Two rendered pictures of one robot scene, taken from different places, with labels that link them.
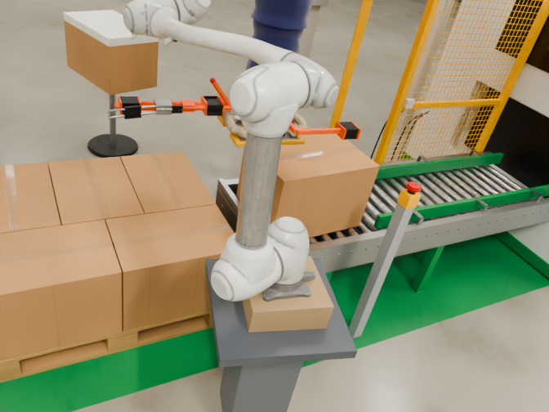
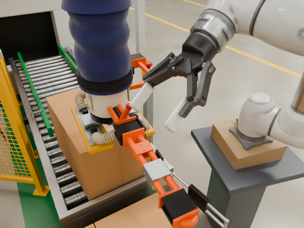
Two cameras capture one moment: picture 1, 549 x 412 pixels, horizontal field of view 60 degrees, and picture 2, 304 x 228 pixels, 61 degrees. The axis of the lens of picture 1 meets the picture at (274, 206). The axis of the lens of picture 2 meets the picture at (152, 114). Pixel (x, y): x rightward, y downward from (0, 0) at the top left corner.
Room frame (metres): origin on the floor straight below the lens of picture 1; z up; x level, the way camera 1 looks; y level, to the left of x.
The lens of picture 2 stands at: (1.81, 1.08, 1.82)
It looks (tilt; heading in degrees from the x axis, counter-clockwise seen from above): 36 degrees down; 274
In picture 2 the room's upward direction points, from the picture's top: straight up
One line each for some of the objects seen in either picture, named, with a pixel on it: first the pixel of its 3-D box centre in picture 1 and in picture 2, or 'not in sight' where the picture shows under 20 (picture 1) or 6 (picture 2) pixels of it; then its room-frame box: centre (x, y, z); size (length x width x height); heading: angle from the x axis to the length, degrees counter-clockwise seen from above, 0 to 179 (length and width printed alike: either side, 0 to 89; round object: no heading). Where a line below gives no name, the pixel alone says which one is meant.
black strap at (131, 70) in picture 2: not in sight; (106, 73); (2.06, 0.14, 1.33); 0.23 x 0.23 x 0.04
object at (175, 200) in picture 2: (129, 105); (178, 208); (1.77, 0.67, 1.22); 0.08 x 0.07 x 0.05; 120
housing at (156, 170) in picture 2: (162, 106); (156, 173); (1.83, 0.55, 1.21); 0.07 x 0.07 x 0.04; 30
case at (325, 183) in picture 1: (305, 185); (98, 136); (2.23, -0.14, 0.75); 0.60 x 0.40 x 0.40; 127
